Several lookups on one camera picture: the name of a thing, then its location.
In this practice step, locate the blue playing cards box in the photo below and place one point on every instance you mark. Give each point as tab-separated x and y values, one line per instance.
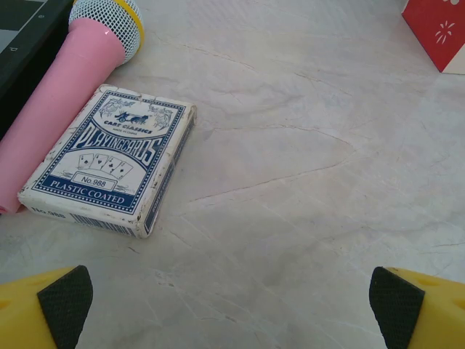
109	163

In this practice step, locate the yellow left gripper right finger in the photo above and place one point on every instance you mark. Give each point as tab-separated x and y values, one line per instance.
436	312

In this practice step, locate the pink toy microphone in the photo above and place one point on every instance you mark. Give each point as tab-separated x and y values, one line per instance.
65	91

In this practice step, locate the black grey chessboard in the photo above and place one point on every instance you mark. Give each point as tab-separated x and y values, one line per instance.
22	43

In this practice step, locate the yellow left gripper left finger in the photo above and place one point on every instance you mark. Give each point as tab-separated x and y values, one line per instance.
22	312

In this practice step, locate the red white paper gift bag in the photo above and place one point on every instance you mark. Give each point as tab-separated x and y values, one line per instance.
436	29

